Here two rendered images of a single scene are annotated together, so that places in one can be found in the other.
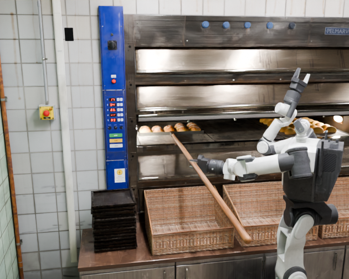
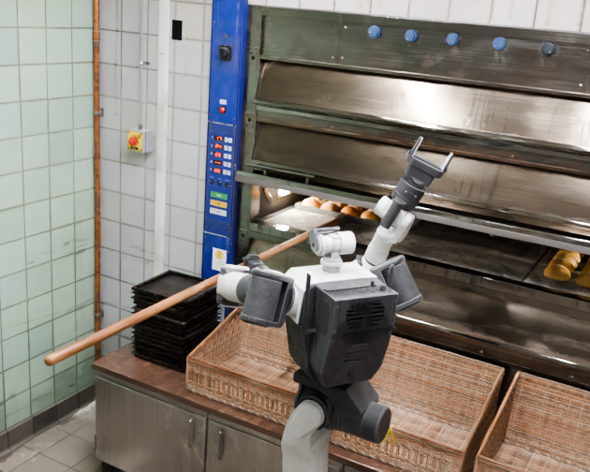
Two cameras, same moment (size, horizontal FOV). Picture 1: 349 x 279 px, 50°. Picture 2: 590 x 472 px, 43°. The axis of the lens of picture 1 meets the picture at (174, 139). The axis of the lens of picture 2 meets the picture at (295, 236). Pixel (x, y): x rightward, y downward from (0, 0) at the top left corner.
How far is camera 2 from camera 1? 1.89 m
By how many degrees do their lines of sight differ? 37
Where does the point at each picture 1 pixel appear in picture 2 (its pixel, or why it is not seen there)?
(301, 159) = (253, 290)
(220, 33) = (400, 50)
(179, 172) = not seen: hidden behind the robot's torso
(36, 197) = (123, 258)
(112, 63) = (223, 81)
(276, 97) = (498, 191)
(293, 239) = (287, 434)
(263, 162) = (228, 281)
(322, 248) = not seen: outside the picture
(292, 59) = (541, 120)
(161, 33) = (302, 40)
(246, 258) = not seen: hidden behind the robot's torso
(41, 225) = (125, 300)
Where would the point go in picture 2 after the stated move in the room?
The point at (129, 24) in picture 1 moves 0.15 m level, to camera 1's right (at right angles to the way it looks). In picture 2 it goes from (256, 22) to (284, 24)
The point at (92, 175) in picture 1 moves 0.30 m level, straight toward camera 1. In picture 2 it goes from (188, 249) to (150, 266)
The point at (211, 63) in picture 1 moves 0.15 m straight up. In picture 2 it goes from (376, 104) to (380, 65)
